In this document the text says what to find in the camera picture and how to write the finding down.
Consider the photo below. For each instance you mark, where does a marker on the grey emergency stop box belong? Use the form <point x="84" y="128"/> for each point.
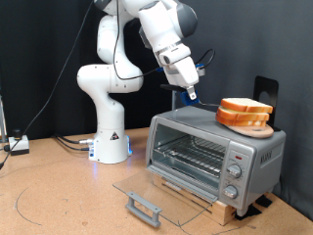
<point x="19" y="143"/>

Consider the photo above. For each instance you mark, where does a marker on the black metal bookend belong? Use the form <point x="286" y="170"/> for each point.
<point x="270" y="84"/>

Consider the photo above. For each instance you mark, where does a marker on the silver oven knob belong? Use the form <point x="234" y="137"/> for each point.
<point x="234" y="170"/>
<point x="230" y="191"/>

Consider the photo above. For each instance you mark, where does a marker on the vertical aluminium pole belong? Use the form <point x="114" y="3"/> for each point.
<point x="174" y="101"/>

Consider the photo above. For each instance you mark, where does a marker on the thin metal pole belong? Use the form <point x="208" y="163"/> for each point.
<point x="2" y="124"/>

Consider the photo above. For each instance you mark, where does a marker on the grey backdrop curtain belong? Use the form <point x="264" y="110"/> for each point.
<point x="244" y="39"/>

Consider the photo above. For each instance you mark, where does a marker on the black foam pad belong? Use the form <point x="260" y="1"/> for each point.
<point x="247" y="212"/>
<point x="264" y="201"/>

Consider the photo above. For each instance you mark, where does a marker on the silver toaster oven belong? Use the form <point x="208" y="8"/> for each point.
<point x="208" y="125"/>

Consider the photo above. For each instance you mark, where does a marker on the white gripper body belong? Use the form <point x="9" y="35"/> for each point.
<point x="181" y="70"/>

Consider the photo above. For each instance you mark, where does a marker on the black backdrop curtain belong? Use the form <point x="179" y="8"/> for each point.
<point x="26" y="49"/>

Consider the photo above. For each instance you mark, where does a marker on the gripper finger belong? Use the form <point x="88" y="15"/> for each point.
<point x="191" y="92"/>

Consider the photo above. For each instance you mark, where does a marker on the glass oven door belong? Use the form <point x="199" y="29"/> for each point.
<point x="145" y="215"/>

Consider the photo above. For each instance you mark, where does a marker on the fork with blue grip block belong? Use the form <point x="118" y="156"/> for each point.
<point x="186" y="99"/>

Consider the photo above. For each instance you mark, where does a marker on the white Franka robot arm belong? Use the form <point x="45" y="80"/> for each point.
<point x="107" y="130"/>

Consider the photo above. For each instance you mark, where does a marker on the round wooden board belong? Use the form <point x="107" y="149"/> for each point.
<point x="257" y="132"/>

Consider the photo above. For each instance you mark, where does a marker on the white bread slice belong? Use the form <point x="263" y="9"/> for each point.
<point x="247" y="105"/>
<point x="241" y="116"/>
<point x="238" y="123"/>

